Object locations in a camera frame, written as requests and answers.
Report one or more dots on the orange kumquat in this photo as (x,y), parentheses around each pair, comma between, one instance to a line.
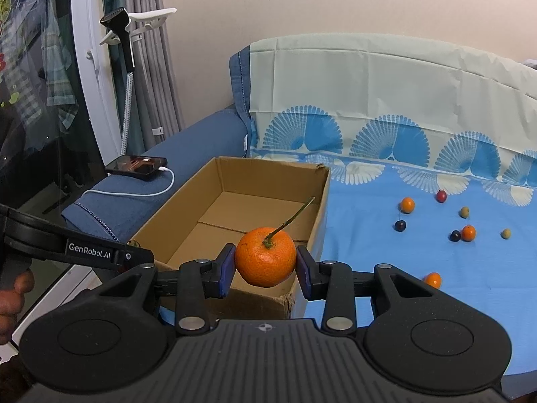
(468,233)
(433,279)
(407,205)

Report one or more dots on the orange with stem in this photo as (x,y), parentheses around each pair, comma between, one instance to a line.
(266,256)

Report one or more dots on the blue white patterned cloth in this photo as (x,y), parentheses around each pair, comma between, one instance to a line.
(401,116)

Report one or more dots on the brown longan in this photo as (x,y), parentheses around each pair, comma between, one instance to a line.
(506,233)
(464,212)

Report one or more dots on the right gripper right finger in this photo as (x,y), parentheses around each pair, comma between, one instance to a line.
(338,285)

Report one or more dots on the black smartphone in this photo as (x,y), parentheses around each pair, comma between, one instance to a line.
(141,167)

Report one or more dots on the blue sofa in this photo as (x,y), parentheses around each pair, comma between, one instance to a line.
(118,206)

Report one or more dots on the black garment steamer head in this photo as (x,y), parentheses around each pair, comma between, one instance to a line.
(117,23)

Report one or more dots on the person's left hand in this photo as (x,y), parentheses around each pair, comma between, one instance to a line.
(12,302)

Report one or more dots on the white door frame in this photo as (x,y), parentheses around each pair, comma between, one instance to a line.
(96,76)

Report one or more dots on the dark grape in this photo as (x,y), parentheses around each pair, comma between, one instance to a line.
(455,236)
(400,225)

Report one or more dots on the white steamer hanger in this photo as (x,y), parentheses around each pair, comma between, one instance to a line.
(143,22)

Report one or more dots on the grey curtain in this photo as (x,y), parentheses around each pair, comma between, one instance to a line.
(147,99)

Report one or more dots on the red cherry tomato far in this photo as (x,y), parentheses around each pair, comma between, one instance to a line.
(441,196)

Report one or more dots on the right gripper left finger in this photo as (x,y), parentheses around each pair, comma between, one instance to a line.
(194,283)

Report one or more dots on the brown cardboard box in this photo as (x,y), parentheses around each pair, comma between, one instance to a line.
(228,198)

